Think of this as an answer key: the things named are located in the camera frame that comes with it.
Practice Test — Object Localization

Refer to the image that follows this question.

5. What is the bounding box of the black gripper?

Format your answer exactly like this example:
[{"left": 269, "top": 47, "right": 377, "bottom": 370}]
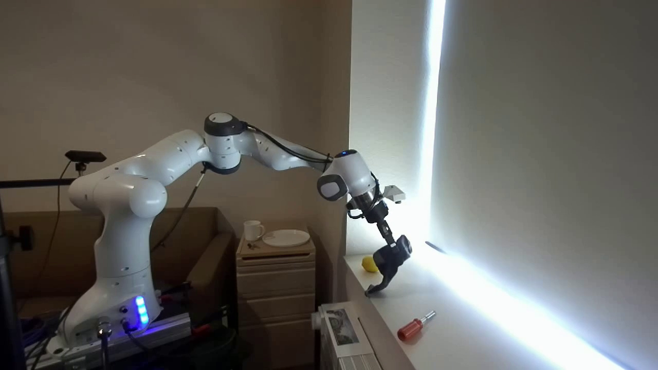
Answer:
[{"left": 348, "top": 191, "right": 401, "bottom": 247}]

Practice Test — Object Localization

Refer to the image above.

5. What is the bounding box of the black sock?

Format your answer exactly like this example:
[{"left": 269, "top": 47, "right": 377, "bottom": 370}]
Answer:
[{"left": 364, "top": 234, "right": 414, "bottom": 298}]

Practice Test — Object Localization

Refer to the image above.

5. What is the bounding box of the white round plate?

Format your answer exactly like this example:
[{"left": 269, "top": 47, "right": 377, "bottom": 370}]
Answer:
[{"left": 262, "top": 227, "right": 312, "bottom": 249}]

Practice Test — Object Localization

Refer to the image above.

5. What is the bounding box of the light wooden dresser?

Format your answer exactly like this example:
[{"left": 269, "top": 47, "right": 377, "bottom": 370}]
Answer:
[{"left": 235, "top": 230, "right": 320, "bottom": 370}]

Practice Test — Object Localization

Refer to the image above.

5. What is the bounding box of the white mug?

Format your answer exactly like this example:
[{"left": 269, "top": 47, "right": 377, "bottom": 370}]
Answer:
[{"left": 243, "top": 218, "right": 267, "bottom": 245}]

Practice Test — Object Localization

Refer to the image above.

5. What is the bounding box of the white roller blind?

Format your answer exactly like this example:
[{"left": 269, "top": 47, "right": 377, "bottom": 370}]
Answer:
[{"left": 431, "top": 0, "right": 658, "bottom": 370}]

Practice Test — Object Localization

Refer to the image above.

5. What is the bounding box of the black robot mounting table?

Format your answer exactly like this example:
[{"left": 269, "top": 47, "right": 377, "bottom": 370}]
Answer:
[{"left": 18, "top": 320, "right": 254, "bottom": 370}]

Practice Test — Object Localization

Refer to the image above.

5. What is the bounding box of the black horizontal stand pole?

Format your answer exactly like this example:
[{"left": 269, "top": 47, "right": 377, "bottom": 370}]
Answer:
[{"left": 0, "top": 177, "right": 78, "bottom": 191}]

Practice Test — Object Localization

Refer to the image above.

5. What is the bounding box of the light wrist camera box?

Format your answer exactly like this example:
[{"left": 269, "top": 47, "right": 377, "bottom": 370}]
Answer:
[{"left": 380, "top": 183, "right": 408, "bottom": 205}]

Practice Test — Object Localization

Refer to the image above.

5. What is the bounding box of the red handled screwdriver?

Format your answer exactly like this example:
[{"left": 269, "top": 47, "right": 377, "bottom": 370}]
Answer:
[{"left": 398, "top": 308, "right": 439, "bottom": 343}]

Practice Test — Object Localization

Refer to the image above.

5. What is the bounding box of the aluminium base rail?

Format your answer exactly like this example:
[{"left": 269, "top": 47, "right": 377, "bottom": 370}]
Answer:
[{"left": 28, "top": 311, "right": 194, "bottom": 370}]

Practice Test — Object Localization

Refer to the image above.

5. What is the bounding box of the black camera on stand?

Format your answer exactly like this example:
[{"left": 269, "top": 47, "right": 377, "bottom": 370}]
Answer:
[{"left": 64, "top": 147, "right": 109, "bottom": 174}]

